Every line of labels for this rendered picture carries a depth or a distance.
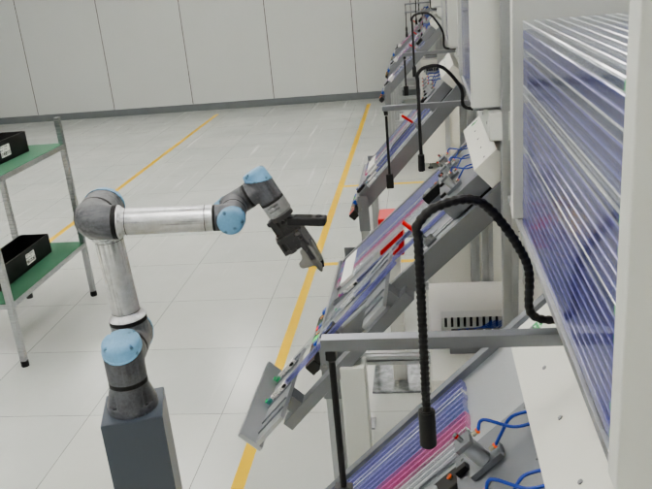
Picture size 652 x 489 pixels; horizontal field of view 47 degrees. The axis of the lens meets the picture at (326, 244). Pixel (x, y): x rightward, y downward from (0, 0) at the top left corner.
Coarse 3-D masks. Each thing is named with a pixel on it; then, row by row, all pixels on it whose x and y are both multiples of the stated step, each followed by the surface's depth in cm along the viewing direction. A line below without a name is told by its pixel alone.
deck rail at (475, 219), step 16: (496, 192) 194; (480, 208) 196; (496, 208) 195; (464, 224) 198; (480, 224) 197; (448, 240) 200; (464, 240) 199; (432, 256) 202; (448, 256) 202; (432, 272) 204; (400, 288) 206; (352, 320) 211
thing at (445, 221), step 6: (462, 150) 259; (432, 216) 228; (444, 216) 217; (426, 222) 228; (438, 222) 218; (444, 222) 212; (450, 222) 207; (432, 228) 218; (438, 228) 214; (444, 228) 208; (426, 234) 219; (432, 234) 214; (438, 234) 209; (426, 246) 210
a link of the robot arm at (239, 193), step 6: (240, 186) 222; (234, 192) 221; (240, 192) 220; (222, 198) 222; (228, 198) 217; (234, 198) 217; (240, 198) 219; (246, 198) 220; (216, 204) 222; (246, 204) 220; (252, 204) 221; (246, 210) 222
